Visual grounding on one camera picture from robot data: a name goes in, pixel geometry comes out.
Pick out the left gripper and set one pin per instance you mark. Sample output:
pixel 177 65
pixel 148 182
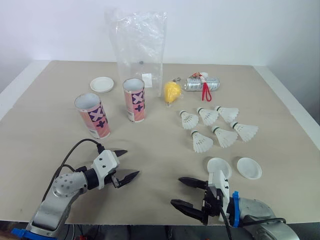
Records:
pixel 114 181

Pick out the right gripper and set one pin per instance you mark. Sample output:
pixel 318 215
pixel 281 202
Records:
pixel 212 200

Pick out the white shuttlecock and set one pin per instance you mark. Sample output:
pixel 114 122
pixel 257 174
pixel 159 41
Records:
pixel 225 137
pixel 188 120
pixel 228 113
pixel 208 116
pixel 246 131
pixel 202 142

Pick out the pink patterned tube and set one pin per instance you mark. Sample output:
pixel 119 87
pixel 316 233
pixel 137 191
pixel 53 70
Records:
pixel 96 117
pixel 136 102

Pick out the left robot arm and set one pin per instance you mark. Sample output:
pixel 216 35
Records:
pixel 60 190

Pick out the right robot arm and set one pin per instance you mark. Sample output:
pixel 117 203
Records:
pixel 260 210

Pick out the white round lid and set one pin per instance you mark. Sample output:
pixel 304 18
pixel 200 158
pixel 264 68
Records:
pixel 248 168
pixel 102 84
pixel 220 163

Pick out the robot body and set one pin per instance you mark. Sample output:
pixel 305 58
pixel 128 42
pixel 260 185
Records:
pixel 150 232

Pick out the yellow soft toy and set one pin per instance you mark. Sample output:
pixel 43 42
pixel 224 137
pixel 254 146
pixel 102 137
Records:
pixel 172 91

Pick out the silver drink can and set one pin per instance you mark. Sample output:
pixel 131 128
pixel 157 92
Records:
pixel 197 84

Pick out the clear plastic bag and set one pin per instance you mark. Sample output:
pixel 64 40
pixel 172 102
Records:
pixel 140 45

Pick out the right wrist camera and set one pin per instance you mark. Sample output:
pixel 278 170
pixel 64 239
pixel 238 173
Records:
pixel 221 183

